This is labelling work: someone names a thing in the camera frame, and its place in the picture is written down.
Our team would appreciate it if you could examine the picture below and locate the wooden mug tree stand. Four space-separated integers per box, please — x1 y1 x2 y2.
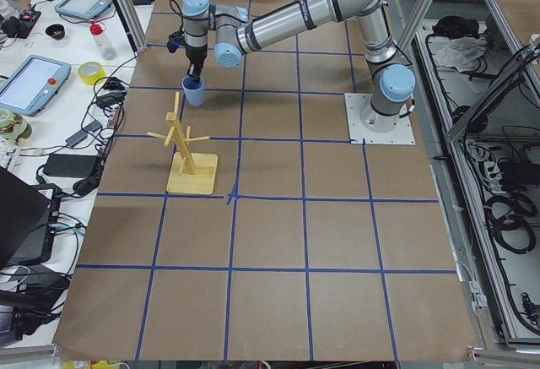
147 92 219 195

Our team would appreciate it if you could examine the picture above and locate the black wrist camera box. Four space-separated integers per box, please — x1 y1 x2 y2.
167 31 184 53

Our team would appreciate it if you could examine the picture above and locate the yellow tape roll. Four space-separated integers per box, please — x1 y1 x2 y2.
78 61 106 85

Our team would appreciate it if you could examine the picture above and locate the black power adapter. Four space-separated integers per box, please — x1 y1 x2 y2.
43 154 98 178

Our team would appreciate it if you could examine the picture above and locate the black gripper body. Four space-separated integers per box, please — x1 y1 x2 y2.
185 46 206 65

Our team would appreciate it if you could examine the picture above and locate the aluminium frame post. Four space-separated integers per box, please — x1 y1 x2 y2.
112 0 148 54

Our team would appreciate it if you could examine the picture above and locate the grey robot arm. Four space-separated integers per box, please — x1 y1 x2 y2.
167 0 416 126

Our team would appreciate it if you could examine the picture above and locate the blue teach pendant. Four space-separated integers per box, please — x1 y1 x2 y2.
1 55 71 117
55 0 112 20

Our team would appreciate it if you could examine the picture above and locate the white blue plastic cup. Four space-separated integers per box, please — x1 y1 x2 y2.
182 76 205 107

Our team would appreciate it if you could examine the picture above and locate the white cloth pile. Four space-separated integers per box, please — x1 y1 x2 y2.
434 36 488 73

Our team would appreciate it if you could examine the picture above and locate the blue teach pendant near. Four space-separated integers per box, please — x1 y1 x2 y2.
1 55 71 117

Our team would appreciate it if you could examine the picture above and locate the white squeeze bottle red cap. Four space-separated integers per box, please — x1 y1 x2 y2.
89 20 117 61

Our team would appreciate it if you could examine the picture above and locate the black bowl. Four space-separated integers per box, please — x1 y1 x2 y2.
46 24 66 41

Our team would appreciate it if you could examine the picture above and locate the blue teach pendant far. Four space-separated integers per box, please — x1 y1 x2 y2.
55 0 112 20

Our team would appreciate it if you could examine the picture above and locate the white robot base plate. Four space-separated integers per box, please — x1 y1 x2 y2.
344 93 415 145

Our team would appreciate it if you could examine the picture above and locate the black laptop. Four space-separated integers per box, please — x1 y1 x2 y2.
1 168 61 268

